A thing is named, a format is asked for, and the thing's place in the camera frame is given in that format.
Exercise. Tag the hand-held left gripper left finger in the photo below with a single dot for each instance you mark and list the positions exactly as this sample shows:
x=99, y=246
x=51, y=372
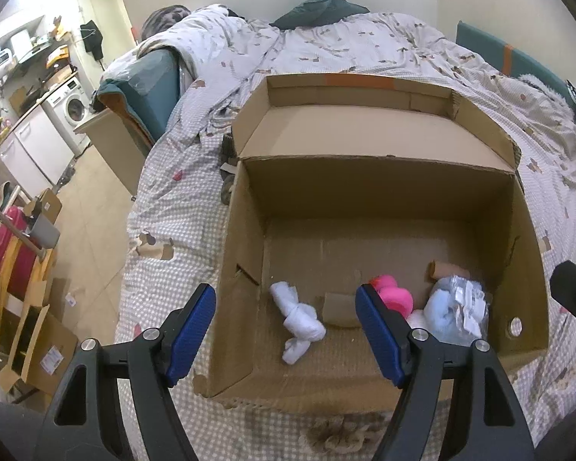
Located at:
x=189, y=336

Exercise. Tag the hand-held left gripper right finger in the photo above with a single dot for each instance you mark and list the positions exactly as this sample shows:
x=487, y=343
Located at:
x=379, y=336

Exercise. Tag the white fluffy cloth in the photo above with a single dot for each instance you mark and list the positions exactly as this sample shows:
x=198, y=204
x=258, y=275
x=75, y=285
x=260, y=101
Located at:
x=417, y=321

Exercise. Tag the pink soft toy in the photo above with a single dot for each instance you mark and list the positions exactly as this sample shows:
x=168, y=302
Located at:
x=396, y=295

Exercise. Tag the brown cardboard scrap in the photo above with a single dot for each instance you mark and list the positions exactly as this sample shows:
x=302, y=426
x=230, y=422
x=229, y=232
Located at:
x=446, y=269
x=338, y=309

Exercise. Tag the light blue bagged socks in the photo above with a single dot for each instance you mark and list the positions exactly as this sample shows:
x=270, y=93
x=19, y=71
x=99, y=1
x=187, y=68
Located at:
x=441, y=314

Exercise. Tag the knotted white sock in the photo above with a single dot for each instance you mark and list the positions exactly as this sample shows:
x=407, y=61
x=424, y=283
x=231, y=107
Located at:
x=302, y=321

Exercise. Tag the clear plastic packet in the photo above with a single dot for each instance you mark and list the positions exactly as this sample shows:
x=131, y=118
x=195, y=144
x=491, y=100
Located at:
x=468, y=302

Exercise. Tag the large cardboard floor box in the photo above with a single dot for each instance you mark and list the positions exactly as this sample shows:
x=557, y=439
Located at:
x=48, y=355

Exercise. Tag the dark striped cloth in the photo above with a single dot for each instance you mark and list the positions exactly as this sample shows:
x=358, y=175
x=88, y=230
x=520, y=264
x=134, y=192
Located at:
x=228, y=173

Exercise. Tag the grey bin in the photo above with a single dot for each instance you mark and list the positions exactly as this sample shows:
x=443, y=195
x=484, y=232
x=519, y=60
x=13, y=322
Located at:
x=45, y=230

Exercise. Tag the small cardboard floor box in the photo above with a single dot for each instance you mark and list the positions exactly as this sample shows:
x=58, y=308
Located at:
x=50, y=204

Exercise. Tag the pink suitcase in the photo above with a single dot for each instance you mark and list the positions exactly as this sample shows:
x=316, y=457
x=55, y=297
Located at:
x=12, y=249

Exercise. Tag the white furry cloth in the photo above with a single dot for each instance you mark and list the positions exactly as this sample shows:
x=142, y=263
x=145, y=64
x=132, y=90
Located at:
x=537, y=84

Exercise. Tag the white base cabinet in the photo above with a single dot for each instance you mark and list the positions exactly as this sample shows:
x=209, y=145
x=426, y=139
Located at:
x=38, y=144

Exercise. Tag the teal footboard cushion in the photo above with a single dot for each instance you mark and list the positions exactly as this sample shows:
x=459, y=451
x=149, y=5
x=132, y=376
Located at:
x=153, y=86

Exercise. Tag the white washing machine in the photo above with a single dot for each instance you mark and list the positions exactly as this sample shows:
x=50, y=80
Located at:
x=72, y=105

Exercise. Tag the teal headboard cushion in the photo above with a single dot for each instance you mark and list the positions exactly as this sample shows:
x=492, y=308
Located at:
x=485, y=45

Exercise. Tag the bed with patterned quilt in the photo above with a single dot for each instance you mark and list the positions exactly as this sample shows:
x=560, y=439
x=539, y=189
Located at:
x=317, y=43

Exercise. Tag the black hanging garment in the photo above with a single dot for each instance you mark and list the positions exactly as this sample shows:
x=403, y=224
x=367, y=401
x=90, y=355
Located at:
x=93, y=38

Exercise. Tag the grey striped pillow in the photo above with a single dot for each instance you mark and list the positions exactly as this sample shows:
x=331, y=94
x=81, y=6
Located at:
x=163, y=19

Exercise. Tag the dark green pillow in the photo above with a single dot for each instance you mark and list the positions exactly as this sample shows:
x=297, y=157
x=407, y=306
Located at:
x=321, y=9

